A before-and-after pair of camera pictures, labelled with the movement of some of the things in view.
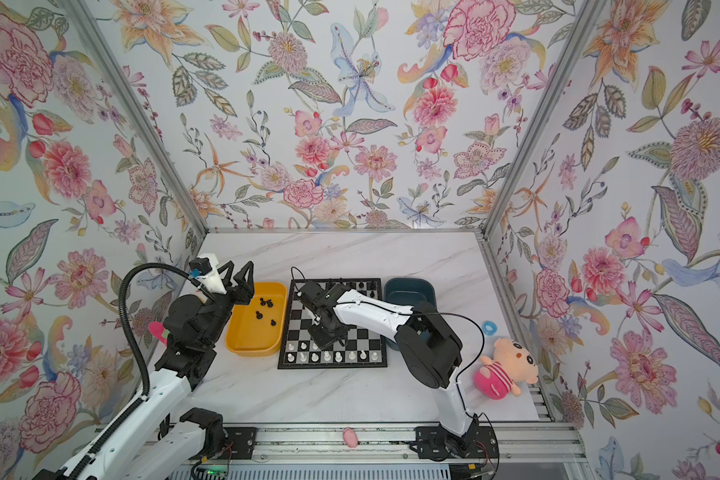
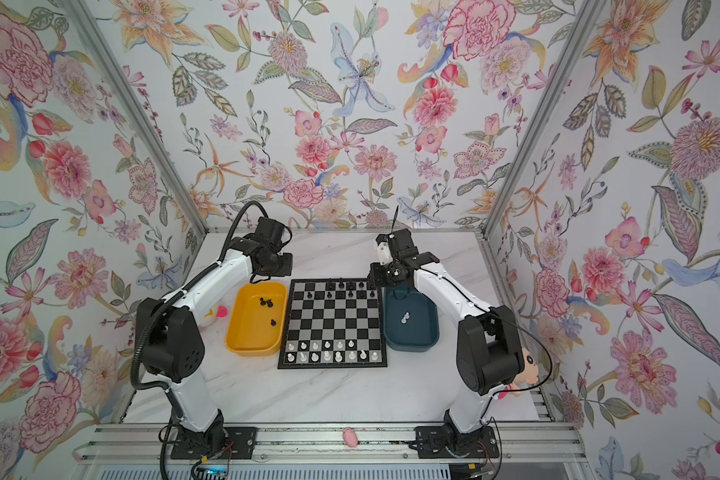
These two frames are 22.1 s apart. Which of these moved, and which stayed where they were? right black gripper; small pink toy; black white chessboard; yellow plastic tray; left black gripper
Moved: right black gripper; left black gripper
Stayed: small pink toy; black white chessboard; yellow plastic tray
